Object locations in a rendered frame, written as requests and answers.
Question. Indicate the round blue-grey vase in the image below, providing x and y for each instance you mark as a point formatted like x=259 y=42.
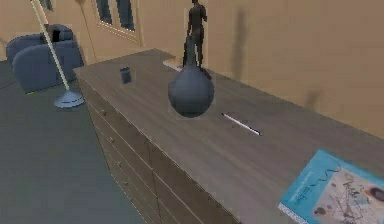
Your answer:
x=190 y=93

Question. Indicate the brown wooden chest of drawers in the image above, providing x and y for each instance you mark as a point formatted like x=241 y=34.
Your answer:
x=173 y=140

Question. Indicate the white pen with black tip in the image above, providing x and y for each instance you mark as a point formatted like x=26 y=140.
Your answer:
x=240 y=124

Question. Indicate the small dark blue cup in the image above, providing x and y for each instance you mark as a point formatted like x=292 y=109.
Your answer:
x=125 y=75

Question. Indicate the dark human figure statue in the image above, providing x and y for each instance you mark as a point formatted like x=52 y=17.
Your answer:
x=196 y=30

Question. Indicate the window with dark panes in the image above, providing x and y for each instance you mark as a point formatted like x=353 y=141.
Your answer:
x=115 y=13

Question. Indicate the pale floor lamp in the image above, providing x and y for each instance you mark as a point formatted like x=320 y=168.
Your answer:
x=65 y=93

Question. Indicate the blue armchair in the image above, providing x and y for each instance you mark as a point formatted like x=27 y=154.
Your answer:
x=40 y=60

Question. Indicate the light blue illustrated book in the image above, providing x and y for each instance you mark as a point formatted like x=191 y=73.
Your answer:
x=333 y=193

